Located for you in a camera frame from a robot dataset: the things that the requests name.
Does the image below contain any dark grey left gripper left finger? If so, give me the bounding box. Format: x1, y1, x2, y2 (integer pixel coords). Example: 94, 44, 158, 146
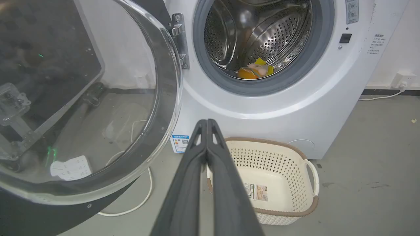
150, 119, 208, 236

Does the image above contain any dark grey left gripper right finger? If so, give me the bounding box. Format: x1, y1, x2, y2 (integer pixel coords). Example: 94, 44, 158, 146
207, 119, 265, 236

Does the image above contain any white front-load washing machine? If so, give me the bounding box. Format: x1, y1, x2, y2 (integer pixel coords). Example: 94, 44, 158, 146
164, 0, 410, 160

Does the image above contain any round glass washing machine door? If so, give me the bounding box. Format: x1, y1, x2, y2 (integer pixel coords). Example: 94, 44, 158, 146
0, 0, 183, 236

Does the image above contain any metal door hinge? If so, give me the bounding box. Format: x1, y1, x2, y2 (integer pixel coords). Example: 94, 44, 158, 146
169, 13, 190, 70

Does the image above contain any blue energy label sticker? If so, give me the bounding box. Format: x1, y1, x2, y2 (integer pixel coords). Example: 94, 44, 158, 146
171, 134, 190, 154

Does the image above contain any cream perforated laundry basket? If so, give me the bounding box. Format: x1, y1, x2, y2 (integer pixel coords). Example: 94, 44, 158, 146
206, 137, 320, 226

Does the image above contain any white power strip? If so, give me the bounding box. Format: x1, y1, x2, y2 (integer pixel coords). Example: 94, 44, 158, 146
50, 155, 92, 181

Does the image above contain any yellow orange clothing item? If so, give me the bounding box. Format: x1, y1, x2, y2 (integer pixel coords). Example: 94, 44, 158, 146
237, 58, 274, 80

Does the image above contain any white power cable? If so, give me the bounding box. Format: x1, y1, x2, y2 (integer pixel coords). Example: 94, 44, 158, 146
98, 120, 154, 217

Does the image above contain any white thin wall cable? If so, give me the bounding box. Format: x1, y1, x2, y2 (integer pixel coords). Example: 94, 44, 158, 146
358, 89, 404, 101

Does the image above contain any white wall socket plug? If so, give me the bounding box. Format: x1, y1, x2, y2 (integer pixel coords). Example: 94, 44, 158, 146
391, 71, 416, 92

